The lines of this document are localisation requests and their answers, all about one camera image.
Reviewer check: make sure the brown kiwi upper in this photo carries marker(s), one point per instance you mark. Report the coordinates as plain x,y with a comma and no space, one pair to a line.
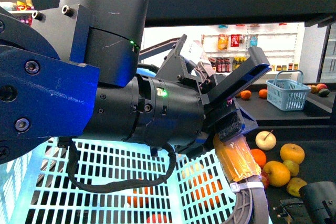
293,167

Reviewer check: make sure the row of sauce bottles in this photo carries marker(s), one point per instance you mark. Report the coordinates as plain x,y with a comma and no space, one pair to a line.
226,65

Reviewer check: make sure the black fruit shelf tray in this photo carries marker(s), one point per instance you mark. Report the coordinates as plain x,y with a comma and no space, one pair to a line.
299,171

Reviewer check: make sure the large light blue basket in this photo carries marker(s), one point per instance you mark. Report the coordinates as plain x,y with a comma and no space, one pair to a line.
93,181

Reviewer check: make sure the orange yellow apple right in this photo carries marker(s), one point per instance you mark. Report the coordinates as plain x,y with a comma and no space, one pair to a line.
292,152

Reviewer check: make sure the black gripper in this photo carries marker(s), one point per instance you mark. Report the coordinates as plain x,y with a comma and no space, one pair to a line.
186,65

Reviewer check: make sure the orange tangerine centre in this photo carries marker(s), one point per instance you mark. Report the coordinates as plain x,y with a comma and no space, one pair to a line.
259,156

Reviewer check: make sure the orange far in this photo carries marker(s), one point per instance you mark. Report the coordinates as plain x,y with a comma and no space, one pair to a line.
245,95

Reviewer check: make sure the white round pear with stem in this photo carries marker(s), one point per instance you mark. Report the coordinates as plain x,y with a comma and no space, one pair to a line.
265,140

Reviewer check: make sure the red apple centre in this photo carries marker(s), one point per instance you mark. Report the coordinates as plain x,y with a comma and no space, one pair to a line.
265,179

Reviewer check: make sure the small blue shopping basket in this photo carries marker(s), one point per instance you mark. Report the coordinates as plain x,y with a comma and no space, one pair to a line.
287,94

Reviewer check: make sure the far black fruit shelf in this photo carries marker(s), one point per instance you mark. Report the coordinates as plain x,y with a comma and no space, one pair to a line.
317,111

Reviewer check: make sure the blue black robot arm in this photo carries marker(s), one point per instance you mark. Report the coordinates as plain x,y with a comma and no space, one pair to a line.
73,73

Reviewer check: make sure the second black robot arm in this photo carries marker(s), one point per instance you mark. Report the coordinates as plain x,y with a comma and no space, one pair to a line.
318,199

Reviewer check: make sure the grey cable bundle taped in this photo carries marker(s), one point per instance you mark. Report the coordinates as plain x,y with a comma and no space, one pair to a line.
244,177

